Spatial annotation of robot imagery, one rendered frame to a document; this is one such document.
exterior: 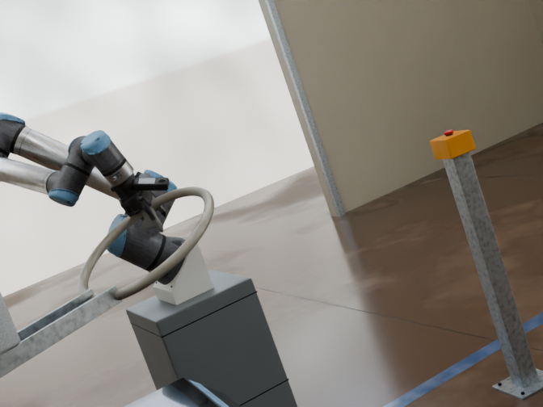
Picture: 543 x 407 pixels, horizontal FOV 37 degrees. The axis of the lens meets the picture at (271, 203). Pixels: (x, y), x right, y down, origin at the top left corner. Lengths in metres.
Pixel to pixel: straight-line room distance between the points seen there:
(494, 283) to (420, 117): 5.20
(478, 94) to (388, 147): 1.29
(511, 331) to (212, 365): 1.21
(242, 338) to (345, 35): 5.36
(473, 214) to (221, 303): 1.04
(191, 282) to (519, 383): 1.41
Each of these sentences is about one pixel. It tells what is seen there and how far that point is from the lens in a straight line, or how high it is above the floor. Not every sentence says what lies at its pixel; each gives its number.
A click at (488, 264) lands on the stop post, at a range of 3.33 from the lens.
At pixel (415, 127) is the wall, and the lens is 8.39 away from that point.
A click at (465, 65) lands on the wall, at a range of 8.85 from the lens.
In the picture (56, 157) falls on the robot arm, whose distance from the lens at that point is 3.11.
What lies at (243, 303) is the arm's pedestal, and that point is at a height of 0.77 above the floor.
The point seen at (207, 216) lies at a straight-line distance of 2.34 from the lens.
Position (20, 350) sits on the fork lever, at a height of 1.10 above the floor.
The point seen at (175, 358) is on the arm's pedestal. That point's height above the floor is 0.70.
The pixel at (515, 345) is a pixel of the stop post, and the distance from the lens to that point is 3.46.
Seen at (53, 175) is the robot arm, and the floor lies 1.46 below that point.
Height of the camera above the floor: 1.56
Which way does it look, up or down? 9 degrees down
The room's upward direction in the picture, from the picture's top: 19 degrees counter-clockwise
